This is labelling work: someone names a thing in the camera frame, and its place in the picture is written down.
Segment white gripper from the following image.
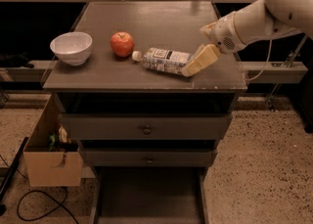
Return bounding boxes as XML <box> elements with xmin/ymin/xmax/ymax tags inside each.
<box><xmin>181</xmin><ymin>12</ymin><xmax>246</xmax><ymax>77</ymax></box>

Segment clear plastic water bottle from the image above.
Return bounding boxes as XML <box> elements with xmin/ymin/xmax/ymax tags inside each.
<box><xmin>132</xmin><ymin>48</ymin><xmax>193</xmax><ymax>75</ymax></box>

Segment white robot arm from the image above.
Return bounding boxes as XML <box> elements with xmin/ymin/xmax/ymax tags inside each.
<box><xmin>182</xmin><ymin>0</ymin><xmax>313</xmax><ymax>77</ymax></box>

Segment grey drawer cabinet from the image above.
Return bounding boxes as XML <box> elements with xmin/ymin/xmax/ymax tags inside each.
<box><xmin>42</xmin><ymin>0</ymin><xmax>248</xmax><ymax>170</ymax></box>

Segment grey top drawer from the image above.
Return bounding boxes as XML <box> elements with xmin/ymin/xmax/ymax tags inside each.
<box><xmin>59</xmin><ymin>113</ymin><xmax>232</xmax><ymax>140</ymax></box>

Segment grey middle drawer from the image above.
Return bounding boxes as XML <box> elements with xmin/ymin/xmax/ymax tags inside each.
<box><xmin>79</xmin><ymin>149</ymin><xmax>217</xmax><ymax>167</ymax></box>

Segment grey open bottom drawer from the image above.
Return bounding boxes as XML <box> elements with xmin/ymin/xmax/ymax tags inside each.
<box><xmin>88</xmin><ymin>167</ymin><xmax>209</xmax><ymax>224</ymax></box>

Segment red apple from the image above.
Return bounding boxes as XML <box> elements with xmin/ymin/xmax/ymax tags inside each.
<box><xmin>110</xmin><ymin>32</ymin><xmax>134</xmax><ymax>58</ymax></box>

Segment white bowl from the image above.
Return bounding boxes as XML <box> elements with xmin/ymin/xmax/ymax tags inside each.
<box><xmin>50</xmin><ymin>31</ymin><xmax>93</xmax><ymax>66</ymax></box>

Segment items in cardboard box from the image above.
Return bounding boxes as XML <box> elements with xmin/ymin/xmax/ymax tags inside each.
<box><xmin>48</xmin><ymin>126</ymin><xmax>78</xmax><ymax>152</ymax></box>

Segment cardboard box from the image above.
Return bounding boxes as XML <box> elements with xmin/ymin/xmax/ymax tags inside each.
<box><xmin>23</xmin><ymin>96</ymin><xmax>83</xmax><ymax>187</ymax></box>

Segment black bar on floor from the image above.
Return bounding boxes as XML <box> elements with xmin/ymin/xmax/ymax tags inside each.
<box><xmin>0</xmin><ymin>137</ymin><xmax>28</xmax><ymax>216</ymax></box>

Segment white cable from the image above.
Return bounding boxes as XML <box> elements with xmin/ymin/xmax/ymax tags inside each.
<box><xmin>244</xmin><ymin>38</ymin><xmax>274</xmax><ymax>83</ymax></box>

